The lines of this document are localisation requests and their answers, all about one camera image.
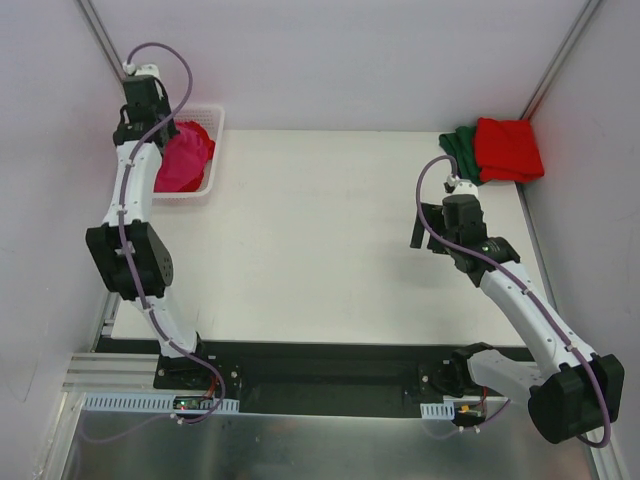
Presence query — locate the pink t shirt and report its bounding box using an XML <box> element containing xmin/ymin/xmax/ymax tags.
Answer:
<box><xmin>154</xmin><ymin>121</ymin><xmax>216</xmax><ymax>193</ymax></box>

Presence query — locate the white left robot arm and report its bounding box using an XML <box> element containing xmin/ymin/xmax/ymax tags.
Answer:
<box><xmin>85</xmin><ymin>62</ymin><xmax>212</xmax><ymax>389</ymax></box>

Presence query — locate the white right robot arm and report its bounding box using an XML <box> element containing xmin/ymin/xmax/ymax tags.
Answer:
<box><xmin>410</xmin><ymin>194</ymin><xmax>625</xmax><ymax>449</ymax></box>

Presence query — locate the white perforated plastic basket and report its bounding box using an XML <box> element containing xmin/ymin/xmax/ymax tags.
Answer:
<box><xmin>153</xmin><ymin>104</ymin><xmax>226</xmax><ymax>205</ymax></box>

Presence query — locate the folded green t shirt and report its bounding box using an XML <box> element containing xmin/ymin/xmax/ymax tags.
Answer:
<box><xmin>438</xmin><ymin>126</ymin><xmax>483</xmax><ymax>186</ymax></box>

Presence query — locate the folded red t shirt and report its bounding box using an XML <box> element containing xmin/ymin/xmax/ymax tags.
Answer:
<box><xmin>474</xmin><ymin>117</ymin><xmax>545</xmax><ymax>183</ymax></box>

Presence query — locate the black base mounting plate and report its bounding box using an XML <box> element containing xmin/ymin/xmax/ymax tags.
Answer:
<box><xmin>94</xmin><ymin>339</ymin><xmax>536</xmax><ymax>415</ymax></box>

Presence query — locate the left aluminium frame post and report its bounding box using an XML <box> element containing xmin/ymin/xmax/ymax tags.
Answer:
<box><xmin>73</xmin><ymin>0</ymin><xmax>125</xmax><ymax>94</ymax></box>

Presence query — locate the right white cable duct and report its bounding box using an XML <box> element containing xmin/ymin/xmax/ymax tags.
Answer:
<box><xmin>420</xmin><ymin>401</ymin><xmax>455</xmax><ymax>421</ymax></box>

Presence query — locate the white cable duct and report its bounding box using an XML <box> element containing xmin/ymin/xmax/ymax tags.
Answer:
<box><xmin>420</xmin><ymin>401</ymin><xmax>455</xmax><ymax>421</ymax></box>
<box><xmin>84</xmin><ymin>393</ymin><xmax>240</xmax><ymax>415</ymax></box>

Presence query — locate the left aluminium rail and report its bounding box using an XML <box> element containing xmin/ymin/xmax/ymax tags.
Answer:
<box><xmin>62</xmin><ymin>352</ymin><xmax>157</xmax><ymax>393</ymax></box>

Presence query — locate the left white cable duct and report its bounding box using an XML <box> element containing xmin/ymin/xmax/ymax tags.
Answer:
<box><xmin>84</xmin><ymin>393</ymin><xmax>240</xmax><ymax>415</ymax></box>

